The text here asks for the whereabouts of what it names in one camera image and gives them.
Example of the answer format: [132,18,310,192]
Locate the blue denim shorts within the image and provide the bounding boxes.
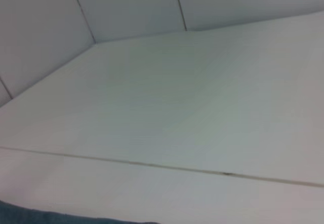
[0,200,159,224]

